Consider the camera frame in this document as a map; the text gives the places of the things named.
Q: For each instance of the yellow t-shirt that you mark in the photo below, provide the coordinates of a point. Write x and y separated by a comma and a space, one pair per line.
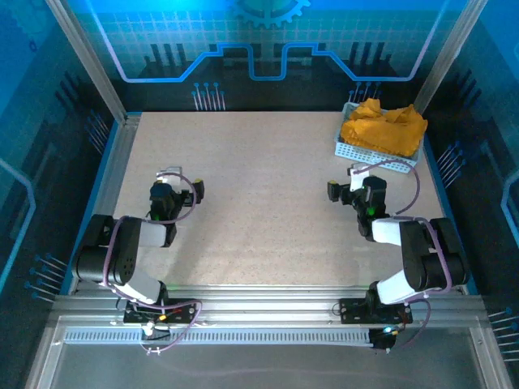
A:
381, 133

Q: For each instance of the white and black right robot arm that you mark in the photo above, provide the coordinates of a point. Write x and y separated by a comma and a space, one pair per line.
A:
417, 255

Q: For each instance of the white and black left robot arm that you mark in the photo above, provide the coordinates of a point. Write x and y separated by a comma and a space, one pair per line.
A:
93, 251

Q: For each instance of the grey-blue perforated plastic basket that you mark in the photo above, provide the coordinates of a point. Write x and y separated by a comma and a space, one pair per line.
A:
365, 156

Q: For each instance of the black controller box with LEDs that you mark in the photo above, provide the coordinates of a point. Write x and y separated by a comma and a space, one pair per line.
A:
381, 342

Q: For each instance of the grey metal lower shelf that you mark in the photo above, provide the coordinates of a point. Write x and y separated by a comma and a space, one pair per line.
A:
263, 368

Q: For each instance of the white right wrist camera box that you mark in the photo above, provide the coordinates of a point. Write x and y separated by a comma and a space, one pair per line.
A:
357, 178

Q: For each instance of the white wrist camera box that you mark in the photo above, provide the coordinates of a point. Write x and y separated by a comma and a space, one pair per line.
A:
357, 178
172, 172

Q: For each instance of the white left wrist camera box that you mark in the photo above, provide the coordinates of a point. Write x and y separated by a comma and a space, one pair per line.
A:
172, 172

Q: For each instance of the aluminium side rail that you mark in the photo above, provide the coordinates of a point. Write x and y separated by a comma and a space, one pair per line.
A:
123, 129

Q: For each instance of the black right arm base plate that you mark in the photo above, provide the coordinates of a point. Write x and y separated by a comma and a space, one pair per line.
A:
350, 310

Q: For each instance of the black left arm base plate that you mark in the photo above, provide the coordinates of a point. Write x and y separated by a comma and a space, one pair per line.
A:
182, 312

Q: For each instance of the aluminium frame beam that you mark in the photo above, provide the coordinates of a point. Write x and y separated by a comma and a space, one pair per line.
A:
263, 302

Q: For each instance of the aluminium frame post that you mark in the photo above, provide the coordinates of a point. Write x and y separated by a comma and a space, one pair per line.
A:
87, 61
446, 61

